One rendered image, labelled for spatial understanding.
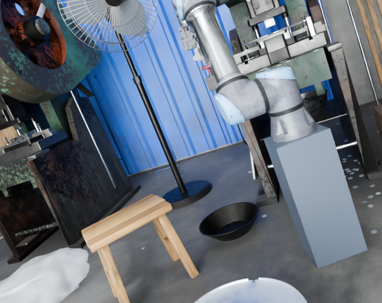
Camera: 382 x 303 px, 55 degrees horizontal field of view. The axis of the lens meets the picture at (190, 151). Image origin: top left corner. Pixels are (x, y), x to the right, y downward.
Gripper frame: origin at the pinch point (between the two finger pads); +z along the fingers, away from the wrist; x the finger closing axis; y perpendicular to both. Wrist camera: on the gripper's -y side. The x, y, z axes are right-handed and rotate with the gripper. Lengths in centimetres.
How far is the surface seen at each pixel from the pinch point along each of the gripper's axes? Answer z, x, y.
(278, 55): 9.9, -5.0, -33.1
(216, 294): 50, 112, -9
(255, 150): 48.6, 6.9, -9.2
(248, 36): -4.1, -40.0, -19.0
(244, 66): 9.1, -8.0, -15.6
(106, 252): 51, 76, 43
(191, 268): 74, 60, 22
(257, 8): -14.7, -11.3, -30.1
